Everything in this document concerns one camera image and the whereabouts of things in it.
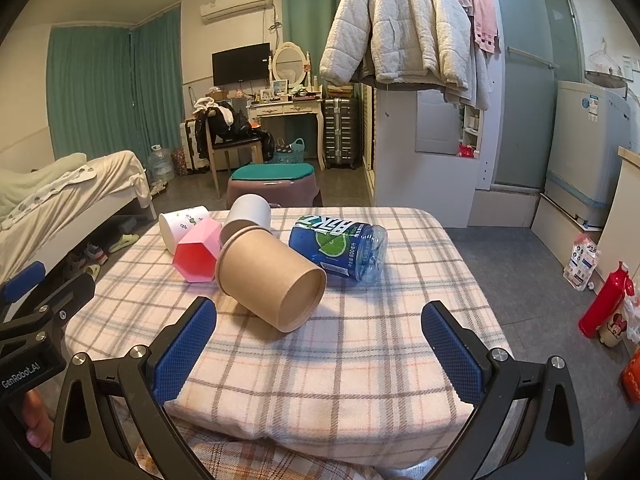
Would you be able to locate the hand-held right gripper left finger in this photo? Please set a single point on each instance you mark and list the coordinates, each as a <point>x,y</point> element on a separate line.
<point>185,355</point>

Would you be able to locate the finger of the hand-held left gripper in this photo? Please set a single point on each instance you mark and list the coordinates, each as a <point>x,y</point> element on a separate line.
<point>70,292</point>
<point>22,280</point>

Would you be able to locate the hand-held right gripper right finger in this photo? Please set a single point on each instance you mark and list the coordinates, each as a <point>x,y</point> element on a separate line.
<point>452,355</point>

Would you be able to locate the brown paper cup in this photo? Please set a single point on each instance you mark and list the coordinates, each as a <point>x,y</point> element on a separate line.
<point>265,275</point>

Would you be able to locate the pink hexagonal cup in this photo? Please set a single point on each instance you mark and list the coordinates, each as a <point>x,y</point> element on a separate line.
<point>197,255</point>

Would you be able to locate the white printed cup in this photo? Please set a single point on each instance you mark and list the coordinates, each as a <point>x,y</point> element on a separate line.
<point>177,225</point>

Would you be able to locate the grey white cup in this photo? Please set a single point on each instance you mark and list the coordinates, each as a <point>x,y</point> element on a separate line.
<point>247,212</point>

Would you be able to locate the person's left hand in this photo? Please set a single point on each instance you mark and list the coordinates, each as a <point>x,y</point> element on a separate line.
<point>37,420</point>

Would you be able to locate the grey sneaker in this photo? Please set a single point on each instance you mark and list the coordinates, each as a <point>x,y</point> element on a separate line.
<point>92,254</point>

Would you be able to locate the green slipper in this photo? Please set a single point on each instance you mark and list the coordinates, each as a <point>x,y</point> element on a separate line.
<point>122,242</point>

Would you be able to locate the white bed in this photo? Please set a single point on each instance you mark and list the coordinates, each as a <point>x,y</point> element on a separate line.
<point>75,210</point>

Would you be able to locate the pale green quilt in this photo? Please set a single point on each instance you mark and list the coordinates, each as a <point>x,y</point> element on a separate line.
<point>35,180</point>

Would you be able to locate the plaid blanket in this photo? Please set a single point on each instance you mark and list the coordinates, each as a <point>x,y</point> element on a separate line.
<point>350,340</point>

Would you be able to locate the clear water jug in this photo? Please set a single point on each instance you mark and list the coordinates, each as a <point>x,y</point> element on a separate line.
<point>160,165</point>

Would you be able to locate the red bottle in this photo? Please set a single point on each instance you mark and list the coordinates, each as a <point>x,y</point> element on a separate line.
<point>602,305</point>

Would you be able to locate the white snack packet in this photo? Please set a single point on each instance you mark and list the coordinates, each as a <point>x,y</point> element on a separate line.
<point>581,262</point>

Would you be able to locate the cartoon printed white bottle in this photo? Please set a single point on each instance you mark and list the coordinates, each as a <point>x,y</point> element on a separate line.
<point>616,331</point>

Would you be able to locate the white leaning panel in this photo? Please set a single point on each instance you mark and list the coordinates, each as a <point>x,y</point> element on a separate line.
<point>555,225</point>

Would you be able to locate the blue label plastic bottle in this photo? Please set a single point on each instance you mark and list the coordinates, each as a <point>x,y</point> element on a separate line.
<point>325,245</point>

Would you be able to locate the white wardrobe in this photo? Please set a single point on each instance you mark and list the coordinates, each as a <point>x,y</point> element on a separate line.
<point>415,180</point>

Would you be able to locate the orange packet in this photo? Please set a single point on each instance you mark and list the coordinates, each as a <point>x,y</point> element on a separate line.
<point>632,380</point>

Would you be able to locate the purple plastic stool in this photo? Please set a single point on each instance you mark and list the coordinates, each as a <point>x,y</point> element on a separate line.
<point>275,192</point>

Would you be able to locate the white suitcase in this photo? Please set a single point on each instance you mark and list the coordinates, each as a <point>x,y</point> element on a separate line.
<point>189,145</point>

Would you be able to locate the teal stool cushion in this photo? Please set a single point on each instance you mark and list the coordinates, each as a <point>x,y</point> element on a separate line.
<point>272,171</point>

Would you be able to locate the green window curtain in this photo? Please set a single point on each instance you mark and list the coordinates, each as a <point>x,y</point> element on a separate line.
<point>100,85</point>

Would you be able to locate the wooden chair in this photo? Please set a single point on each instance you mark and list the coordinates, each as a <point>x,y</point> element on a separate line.
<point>235,147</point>

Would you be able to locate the teal basket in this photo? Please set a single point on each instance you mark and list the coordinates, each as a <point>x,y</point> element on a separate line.
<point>290,154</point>

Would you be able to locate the pile of dark clothes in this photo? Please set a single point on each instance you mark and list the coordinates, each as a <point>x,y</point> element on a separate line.
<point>230,122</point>

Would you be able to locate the white washing machine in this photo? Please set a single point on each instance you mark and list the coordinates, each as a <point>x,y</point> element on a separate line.
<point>585,150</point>

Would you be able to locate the silver suitcase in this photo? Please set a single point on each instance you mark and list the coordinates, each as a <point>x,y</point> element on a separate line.
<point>341,132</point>

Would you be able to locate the frosted glass door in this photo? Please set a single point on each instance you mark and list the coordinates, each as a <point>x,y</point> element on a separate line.
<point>530,110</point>

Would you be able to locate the white dressing table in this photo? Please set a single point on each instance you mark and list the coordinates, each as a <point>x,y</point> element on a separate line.
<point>287,109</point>

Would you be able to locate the white hanging garment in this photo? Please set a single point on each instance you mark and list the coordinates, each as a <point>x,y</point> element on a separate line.
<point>472,80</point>

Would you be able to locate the black television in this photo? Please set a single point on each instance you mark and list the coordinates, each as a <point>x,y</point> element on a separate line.
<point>241,64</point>

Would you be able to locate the oval vanity mirror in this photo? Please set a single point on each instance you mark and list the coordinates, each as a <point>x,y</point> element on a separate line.
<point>289,62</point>

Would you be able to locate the white air conditioner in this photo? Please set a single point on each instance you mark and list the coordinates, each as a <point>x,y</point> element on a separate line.
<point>235,4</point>

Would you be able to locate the white quilted jacket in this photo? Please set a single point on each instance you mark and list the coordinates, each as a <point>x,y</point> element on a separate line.
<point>400,25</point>

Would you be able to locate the pink towel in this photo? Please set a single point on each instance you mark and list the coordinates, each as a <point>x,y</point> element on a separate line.
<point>485,20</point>

